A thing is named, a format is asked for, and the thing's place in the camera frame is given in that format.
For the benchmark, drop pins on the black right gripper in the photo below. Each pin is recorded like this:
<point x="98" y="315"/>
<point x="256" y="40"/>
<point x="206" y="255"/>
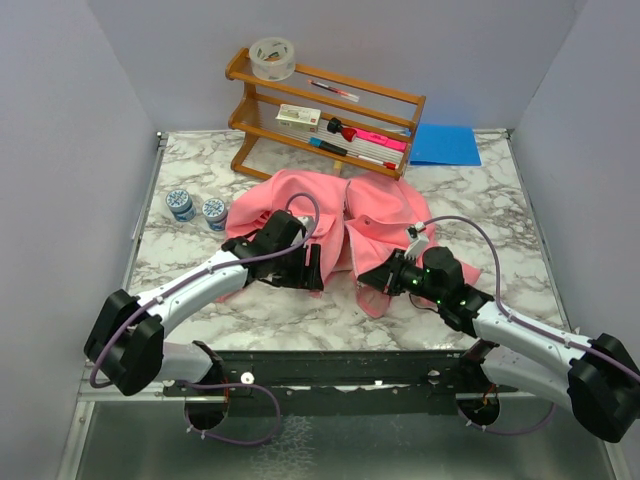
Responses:
<point x="386" y="277"/>

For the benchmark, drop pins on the white staples box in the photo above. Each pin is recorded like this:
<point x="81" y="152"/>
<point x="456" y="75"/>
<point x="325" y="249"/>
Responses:
<point x="298" y="118"/>

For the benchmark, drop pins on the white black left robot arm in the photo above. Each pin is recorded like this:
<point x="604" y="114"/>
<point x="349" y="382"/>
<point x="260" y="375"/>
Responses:
<point x="128" y="344"/>

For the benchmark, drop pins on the pink highlighter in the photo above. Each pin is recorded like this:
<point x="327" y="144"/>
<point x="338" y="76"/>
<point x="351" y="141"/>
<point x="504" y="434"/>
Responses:
<point x="381" y="140"/>

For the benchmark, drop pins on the pink zip jacket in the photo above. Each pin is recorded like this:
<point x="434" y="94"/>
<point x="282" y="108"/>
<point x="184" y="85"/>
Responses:
<point x="362" y="220"/>

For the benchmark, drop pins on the red clear pen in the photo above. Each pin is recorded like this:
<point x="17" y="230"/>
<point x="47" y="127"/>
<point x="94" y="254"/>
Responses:
<point x="342" y="93"/>

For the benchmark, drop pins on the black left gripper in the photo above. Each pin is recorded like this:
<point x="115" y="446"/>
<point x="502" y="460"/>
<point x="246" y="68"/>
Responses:
<point x="306" y="277"/>

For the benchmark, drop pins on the white red pen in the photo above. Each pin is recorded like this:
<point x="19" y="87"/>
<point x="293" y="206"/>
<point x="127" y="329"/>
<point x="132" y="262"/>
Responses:
<point x="386" y="164"/>

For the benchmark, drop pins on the clear tape roll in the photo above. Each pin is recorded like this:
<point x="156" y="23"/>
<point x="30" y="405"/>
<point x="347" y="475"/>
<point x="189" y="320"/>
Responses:
<point x="272" y="59"/>

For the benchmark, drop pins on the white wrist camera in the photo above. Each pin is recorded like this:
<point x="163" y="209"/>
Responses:
<point x="308" y="223"/>
<point x="418" y="241"/>

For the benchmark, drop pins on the blue folder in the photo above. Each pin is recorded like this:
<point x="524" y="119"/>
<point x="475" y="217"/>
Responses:
<point x="442" y="145"/>

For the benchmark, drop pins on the blue white paint jar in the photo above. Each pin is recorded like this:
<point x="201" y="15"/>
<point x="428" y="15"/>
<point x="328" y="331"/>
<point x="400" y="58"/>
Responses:
<point x="215" y="213"/>
<point x="180" y="205"/>

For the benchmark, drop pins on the blue black marker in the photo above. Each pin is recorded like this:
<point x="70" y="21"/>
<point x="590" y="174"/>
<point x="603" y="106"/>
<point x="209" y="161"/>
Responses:
<point x="327" y="146"/>

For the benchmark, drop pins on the wooden three-tier shelf rack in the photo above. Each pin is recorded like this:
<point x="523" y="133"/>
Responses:
<point x="383" y="110"/>

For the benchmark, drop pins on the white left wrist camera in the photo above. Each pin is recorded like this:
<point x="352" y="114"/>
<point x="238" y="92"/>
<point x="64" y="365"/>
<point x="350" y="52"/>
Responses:
<point x="308" y="223"/>

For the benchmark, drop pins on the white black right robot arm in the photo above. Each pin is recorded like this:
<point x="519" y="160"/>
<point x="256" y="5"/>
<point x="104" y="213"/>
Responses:
<point x="596" y="379"/>

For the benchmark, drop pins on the black metal base rail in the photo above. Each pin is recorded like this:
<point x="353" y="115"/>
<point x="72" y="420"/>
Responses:
<point x="328" y="383"/>

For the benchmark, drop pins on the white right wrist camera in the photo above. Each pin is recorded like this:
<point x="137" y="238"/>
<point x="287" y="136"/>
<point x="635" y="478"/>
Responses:
<point x="418" y="241"/>

